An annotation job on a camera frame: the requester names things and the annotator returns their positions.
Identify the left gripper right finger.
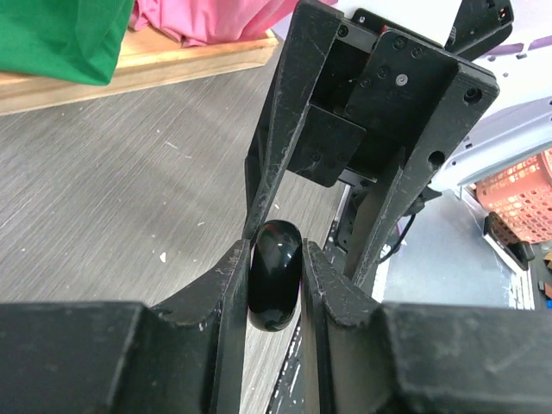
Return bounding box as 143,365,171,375
301,241,551,413

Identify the orange plastic basket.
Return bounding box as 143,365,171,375
475,149,551,243

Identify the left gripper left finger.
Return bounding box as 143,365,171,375
1,240,250,413

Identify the black earbud charging case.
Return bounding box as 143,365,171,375
248,220,302,332

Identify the green tank top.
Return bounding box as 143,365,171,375
1,0,134,85

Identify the pink t-shirt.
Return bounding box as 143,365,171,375
129,0,337,48

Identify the wooden clothes rack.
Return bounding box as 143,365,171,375
1,28,279,116

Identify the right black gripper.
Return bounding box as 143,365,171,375
243,1,499,280

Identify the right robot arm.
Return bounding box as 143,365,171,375
243,1,514,285

